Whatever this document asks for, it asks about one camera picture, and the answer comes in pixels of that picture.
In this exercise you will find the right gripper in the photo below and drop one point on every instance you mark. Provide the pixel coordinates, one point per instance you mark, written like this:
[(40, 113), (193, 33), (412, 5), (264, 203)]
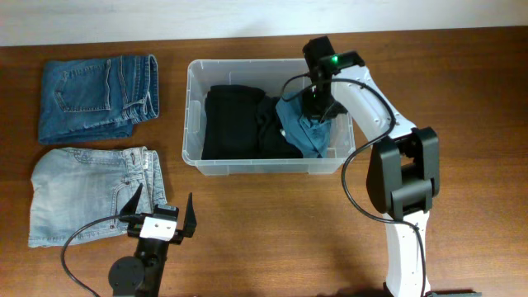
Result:
[(308, 112)]

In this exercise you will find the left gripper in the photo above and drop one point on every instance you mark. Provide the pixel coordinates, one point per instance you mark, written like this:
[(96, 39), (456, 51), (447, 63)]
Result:
[(189, 223)]

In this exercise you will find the blue shirt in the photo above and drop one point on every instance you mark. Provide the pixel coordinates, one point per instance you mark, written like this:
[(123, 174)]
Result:
[(310, 137)]

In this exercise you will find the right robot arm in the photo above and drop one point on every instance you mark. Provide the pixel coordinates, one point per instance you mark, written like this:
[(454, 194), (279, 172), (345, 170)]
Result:
[(404, 173)]

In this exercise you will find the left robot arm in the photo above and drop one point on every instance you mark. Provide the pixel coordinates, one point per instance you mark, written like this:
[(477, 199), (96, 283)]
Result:
[(141, 274)]

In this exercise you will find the dark blue folded jeans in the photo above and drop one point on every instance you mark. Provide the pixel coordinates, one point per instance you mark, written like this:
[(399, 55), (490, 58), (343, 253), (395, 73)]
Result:
[(97, 99)]

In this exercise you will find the light blue folded jeans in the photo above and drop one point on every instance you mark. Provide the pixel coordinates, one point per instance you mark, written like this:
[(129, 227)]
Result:
[(75, 186)]

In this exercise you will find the dark green garment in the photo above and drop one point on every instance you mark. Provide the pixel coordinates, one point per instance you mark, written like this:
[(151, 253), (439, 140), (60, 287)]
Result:
[(271, 142)]

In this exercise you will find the black garment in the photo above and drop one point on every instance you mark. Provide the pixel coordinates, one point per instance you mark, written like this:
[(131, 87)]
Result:
[(231, 125)]

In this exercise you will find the clear plastic storage bin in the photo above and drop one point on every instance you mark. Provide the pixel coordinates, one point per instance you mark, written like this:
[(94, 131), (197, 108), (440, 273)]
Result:
[(268, 75)]

